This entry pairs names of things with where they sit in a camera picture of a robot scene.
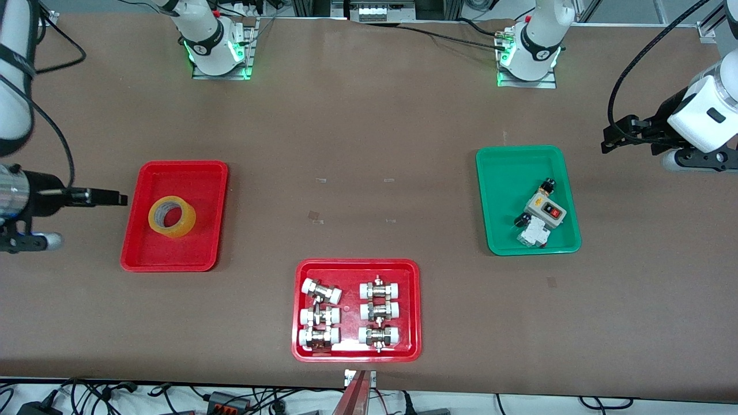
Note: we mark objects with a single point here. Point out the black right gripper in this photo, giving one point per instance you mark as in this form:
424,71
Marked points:
43,195

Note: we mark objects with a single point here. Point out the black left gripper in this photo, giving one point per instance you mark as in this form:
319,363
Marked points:
663,119

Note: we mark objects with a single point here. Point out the yellow packing tape roll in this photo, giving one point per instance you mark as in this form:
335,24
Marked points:
153,218

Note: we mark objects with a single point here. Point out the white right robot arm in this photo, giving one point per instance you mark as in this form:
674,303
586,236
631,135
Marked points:
202,34

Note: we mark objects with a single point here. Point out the empty red plastic tray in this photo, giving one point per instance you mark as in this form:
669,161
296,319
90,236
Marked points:
173,253

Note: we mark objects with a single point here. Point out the green plastic tray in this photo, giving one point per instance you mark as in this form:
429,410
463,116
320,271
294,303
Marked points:
507,190

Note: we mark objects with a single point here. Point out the small brown tape patch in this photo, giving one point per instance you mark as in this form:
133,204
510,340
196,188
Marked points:
315,216

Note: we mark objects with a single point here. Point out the red tray with fittings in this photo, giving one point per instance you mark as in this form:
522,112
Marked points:
351,271

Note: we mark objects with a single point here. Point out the small black plug connector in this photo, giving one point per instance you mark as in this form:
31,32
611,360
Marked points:
548,186

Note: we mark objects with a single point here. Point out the black round knob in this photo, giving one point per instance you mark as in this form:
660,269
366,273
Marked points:
523,220

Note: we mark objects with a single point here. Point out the white circuit breaker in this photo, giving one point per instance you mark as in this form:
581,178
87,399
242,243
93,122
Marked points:
531,235

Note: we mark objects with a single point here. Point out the black power adapter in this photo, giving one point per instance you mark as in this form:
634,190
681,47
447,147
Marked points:
40,409

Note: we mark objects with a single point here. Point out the white-capped metal pipe fitting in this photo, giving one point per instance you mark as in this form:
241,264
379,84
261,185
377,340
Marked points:
320,316
322,291
379,336
379,311
379,289
319,337

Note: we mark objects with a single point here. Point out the black orange connector block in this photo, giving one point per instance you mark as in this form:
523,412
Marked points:
228,402

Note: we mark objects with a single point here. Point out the grey power strip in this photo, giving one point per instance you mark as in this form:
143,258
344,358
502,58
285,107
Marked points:
380,12

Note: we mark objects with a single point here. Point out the red clamp bar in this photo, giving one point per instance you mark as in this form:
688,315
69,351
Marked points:
353,397

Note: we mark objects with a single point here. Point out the small metal clamp plate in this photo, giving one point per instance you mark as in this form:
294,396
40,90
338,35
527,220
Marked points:
372,377

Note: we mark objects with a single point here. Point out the black plug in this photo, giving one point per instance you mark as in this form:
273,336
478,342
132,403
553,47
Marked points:
407,403

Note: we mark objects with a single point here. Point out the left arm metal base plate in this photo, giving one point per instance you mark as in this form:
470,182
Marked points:
542,84

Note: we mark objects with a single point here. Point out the grey switch box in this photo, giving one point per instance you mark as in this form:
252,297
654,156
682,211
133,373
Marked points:
542,206

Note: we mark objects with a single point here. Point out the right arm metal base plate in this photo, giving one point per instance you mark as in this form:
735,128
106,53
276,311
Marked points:
222,76

